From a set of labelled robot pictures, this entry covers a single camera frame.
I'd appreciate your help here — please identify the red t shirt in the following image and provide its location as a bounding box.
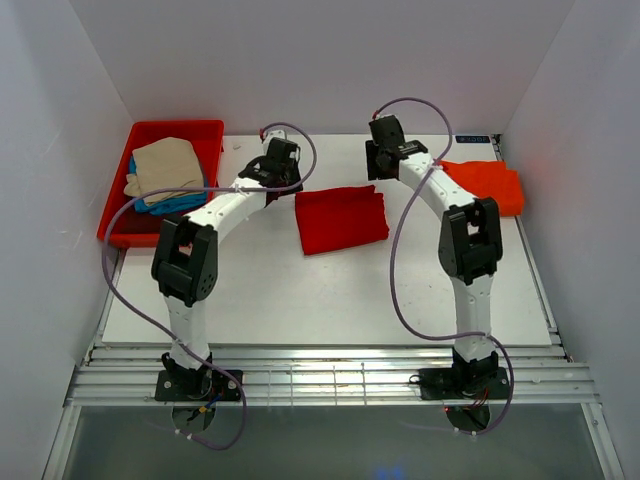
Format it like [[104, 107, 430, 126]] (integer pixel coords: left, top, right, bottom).
[[295, 185, 390, 256]]

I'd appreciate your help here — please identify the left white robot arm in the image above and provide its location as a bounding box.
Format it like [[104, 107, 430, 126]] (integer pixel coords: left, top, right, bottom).
[[151, 152, 302, 400]]

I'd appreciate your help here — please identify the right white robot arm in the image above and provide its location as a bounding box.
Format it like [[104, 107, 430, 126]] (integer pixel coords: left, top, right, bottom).
[[365, 140, 504, 399]]

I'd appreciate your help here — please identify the blue table label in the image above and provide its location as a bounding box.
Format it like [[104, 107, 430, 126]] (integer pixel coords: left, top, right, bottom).
[[455, 135, 491, 144]]

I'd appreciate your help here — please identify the blue folded t shirt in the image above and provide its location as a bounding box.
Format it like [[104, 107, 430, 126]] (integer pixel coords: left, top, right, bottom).
[[128, 157, 207, 216]]

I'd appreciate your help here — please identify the folded orange t shirt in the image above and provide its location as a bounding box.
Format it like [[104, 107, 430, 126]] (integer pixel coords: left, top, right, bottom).
[[441, 161, 525, 217]]

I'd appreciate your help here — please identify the beige folded t shirt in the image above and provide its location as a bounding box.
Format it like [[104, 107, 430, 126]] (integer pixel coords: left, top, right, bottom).
[[124, 137, 205, 197]]

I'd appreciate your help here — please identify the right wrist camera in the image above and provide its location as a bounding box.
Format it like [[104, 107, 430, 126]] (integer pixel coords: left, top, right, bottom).
[[369, 115, 405, 149]]

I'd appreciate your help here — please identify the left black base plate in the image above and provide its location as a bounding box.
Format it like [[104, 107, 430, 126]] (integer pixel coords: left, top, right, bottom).
[[154, 370, 244, 403]]

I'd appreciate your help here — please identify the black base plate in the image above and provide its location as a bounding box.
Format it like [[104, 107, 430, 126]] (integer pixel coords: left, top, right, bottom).
[[154, 370, 244, 403], [412, 367, 511, 400]]

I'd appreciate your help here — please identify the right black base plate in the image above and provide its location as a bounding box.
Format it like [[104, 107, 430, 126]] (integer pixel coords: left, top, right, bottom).
[[412, 367, 511, 400]]

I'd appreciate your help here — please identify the aluminium rail frame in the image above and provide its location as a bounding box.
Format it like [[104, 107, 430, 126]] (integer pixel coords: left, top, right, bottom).
[[44, 217, 624, 479]]

